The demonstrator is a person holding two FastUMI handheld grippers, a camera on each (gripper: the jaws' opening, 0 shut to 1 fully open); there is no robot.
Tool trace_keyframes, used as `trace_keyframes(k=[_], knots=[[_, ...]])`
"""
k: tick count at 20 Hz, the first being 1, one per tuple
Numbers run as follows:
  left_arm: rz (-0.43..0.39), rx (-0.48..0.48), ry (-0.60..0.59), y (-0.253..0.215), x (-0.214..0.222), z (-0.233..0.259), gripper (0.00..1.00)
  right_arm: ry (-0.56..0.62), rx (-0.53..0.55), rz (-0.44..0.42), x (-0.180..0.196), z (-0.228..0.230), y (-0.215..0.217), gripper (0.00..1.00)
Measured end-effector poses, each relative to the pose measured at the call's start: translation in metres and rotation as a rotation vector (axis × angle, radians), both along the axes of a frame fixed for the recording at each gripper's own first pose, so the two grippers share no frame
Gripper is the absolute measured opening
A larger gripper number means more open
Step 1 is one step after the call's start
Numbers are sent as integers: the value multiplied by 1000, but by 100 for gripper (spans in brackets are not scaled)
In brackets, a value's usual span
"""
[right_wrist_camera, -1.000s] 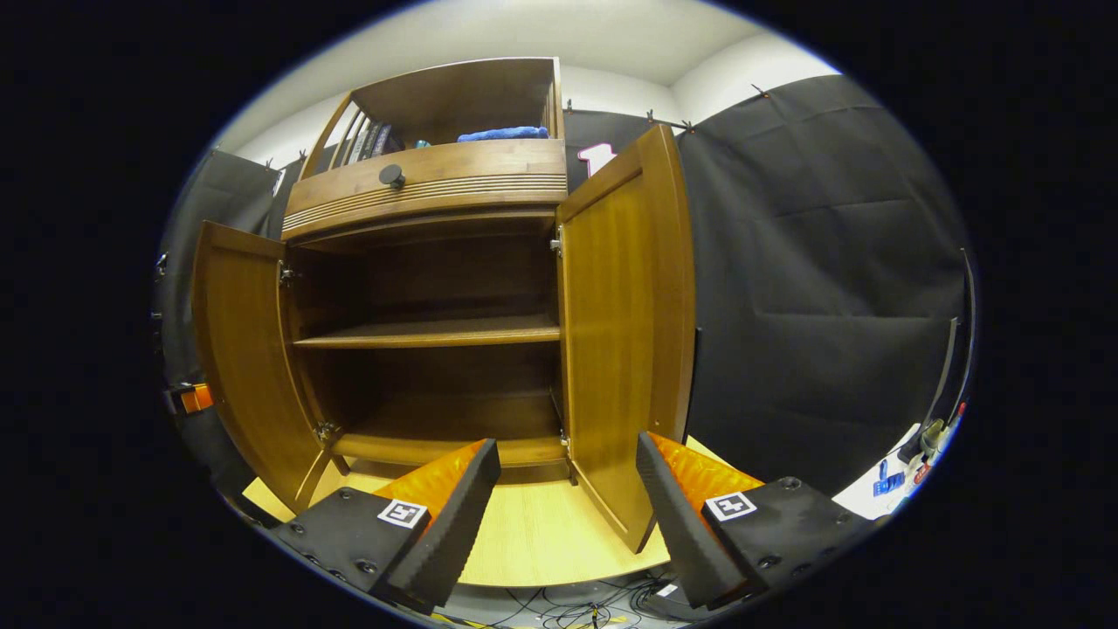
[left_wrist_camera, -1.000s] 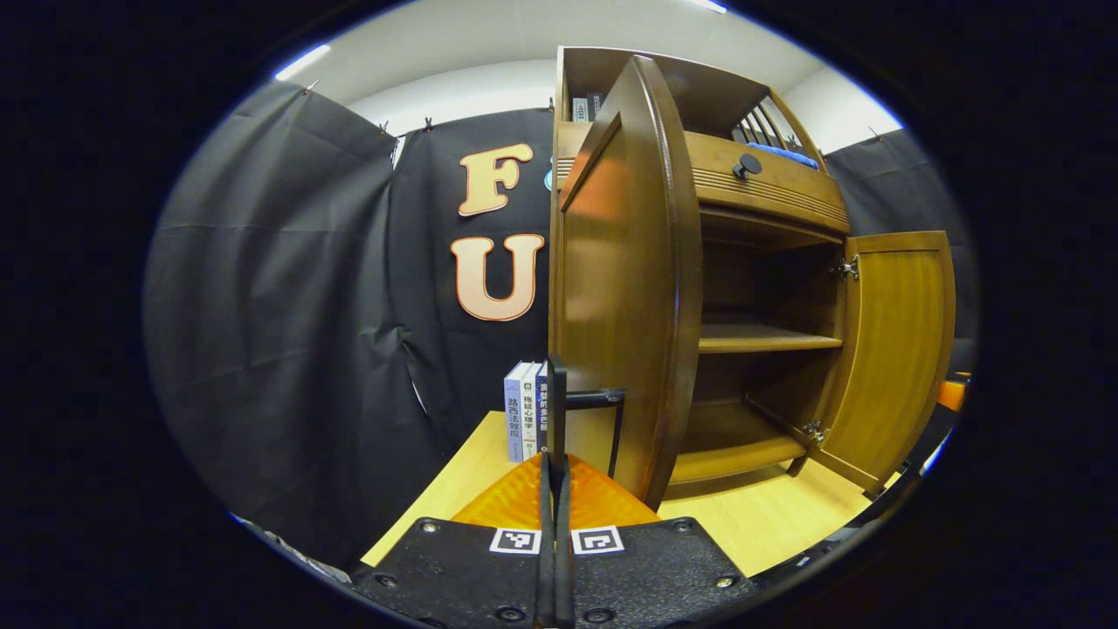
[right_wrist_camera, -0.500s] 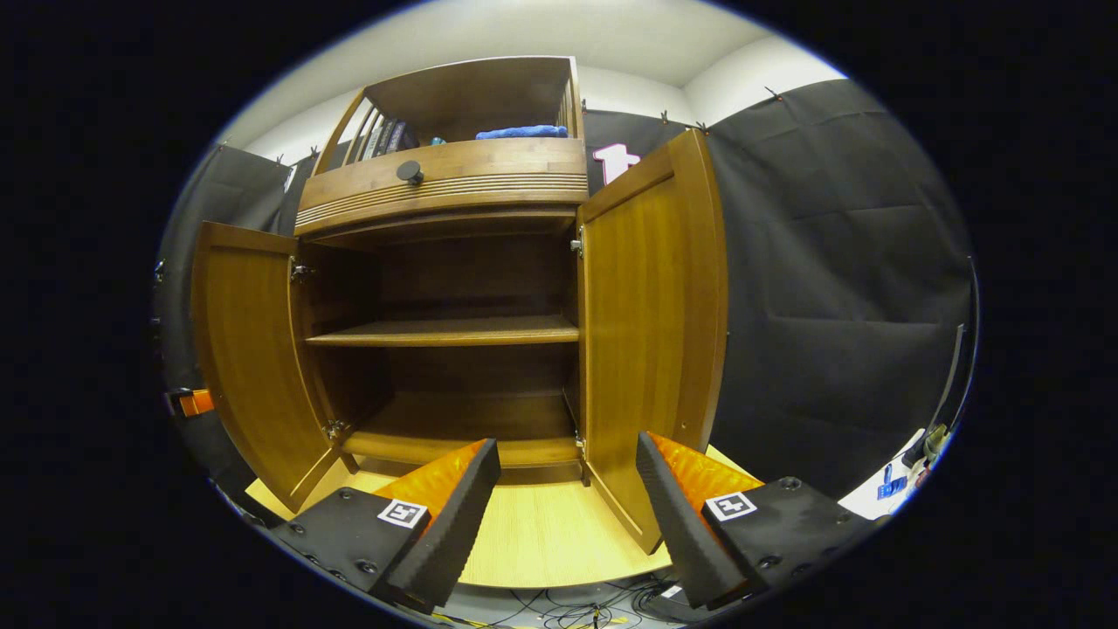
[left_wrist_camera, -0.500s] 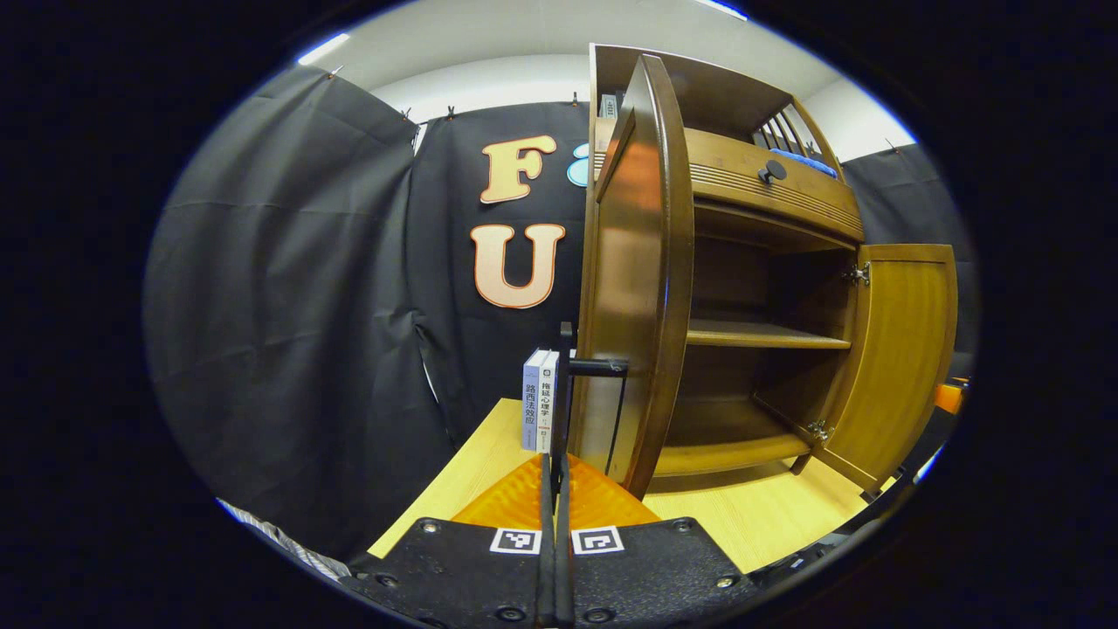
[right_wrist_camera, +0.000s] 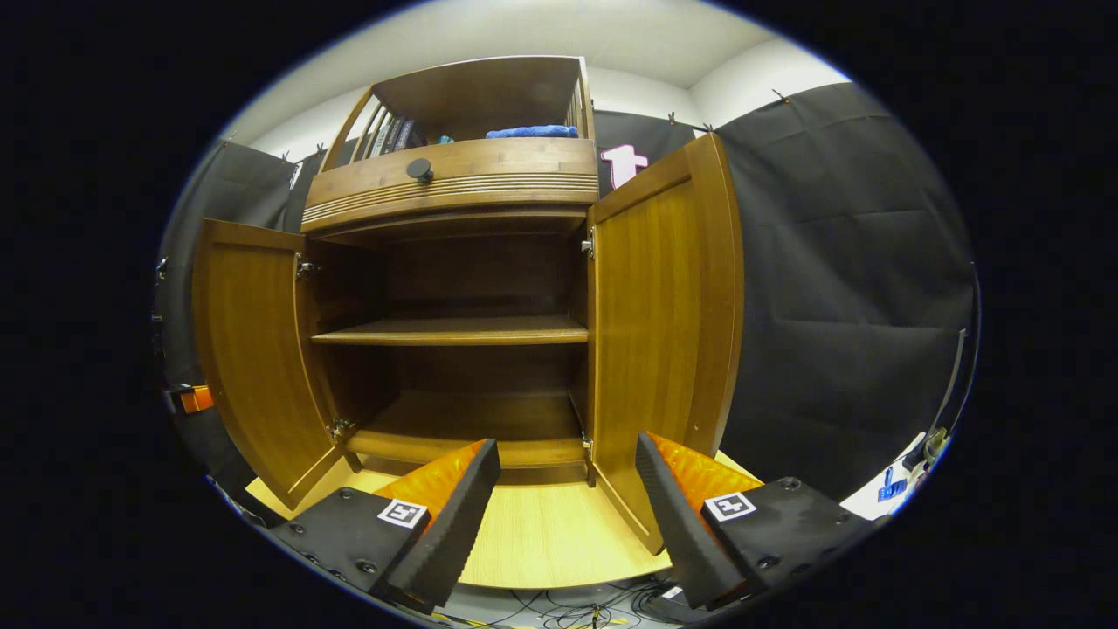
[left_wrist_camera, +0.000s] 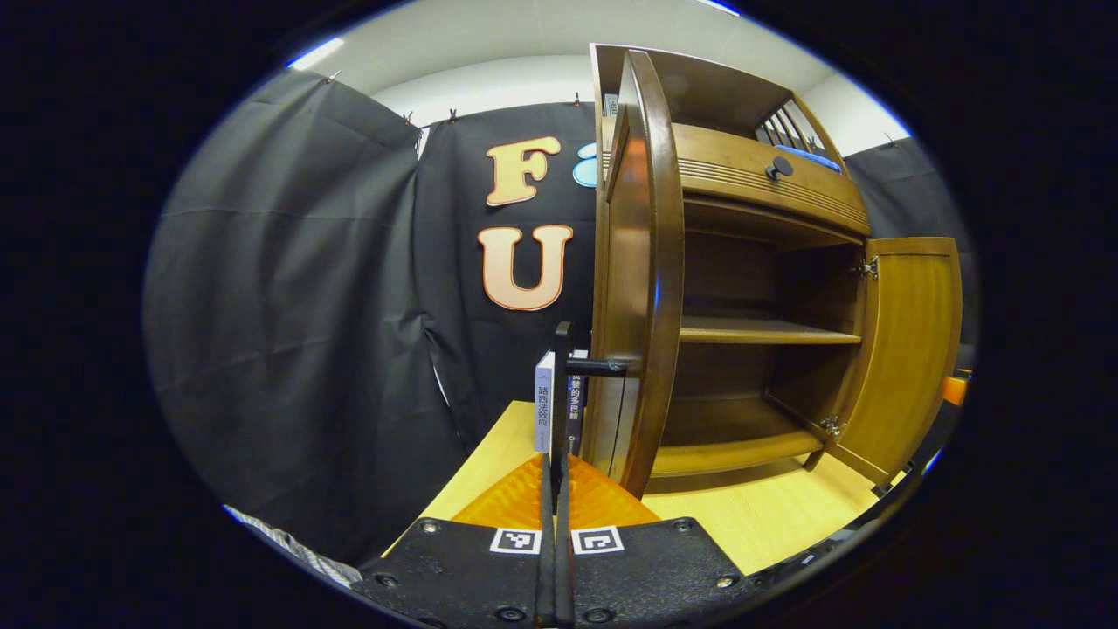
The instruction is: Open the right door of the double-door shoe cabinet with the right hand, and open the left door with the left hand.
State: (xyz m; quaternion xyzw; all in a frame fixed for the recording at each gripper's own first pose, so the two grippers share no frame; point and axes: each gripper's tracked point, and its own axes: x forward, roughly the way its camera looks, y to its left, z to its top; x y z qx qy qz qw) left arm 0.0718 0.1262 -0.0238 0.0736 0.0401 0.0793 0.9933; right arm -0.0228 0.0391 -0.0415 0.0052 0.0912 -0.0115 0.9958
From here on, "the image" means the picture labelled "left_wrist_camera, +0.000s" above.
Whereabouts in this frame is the wooden double-door shoe cabinet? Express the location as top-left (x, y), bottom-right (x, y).
top-left (581, 44), bottom-right (874, 480)

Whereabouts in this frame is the wooden cabinet door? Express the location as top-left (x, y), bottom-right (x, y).
top-left (821, 236), bottom-right (963, 487)
top-left (556, 50), bottom-right (686, 499)

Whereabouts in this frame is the dark blue book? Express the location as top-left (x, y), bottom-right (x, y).
top-left (568, 349), bottom-right (590, 455)

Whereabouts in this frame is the striped cloth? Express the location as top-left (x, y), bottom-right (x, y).
top-left (225, 505), bottom-right (363, 588)

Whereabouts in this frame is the white book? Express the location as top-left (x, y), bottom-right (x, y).
top-left (535, 351), bottom-right (556, 453)

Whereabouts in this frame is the blue towel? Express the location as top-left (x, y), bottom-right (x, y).
top-left (773, 144), bottom-right (844, 174)

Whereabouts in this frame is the black backdrop cloth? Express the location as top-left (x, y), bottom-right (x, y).
top-left (142, 68), bottom-right (977, 569)

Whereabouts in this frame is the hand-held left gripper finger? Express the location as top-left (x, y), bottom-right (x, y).
top-left (556, 453), bottom-right (756, 629)
top-left (349, 453), bottom-right (557, 629)

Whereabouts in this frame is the wooden cabinet drawer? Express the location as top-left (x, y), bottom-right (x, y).
top-left (603, 118), bottom-right (872, 237)

